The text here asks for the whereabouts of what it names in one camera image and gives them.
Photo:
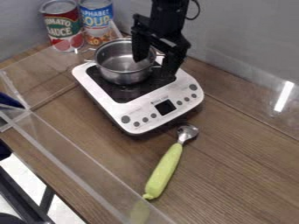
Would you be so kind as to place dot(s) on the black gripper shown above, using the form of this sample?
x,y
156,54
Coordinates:
x,y
150,30

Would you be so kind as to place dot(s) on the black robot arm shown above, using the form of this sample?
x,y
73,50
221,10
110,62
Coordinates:
x,y
193,13

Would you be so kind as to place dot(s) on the silver metal pot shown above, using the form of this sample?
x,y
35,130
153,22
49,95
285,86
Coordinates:
x,y
114,59

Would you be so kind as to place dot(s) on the white and black stove top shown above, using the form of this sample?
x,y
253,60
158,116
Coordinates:
x,y
142,107

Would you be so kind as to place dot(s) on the alphabet soup can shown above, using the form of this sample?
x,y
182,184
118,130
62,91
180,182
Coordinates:
x,y
97,14

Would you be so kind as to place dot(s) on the tomato sauce can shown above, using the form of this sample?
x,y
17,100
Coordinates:
x,y
62,19

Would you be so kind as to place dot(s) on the clear acrylic barrier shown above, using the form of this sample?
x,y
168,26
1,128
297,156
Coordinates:
x,y
106,161

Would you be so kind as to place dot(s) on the green handled ice cream scoop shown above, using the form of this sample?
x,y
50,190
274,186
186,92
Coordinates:
x,y
168,164

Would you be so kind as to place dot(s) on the black table frame leg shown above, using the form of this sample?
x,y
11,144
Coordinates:
x,y
33,213

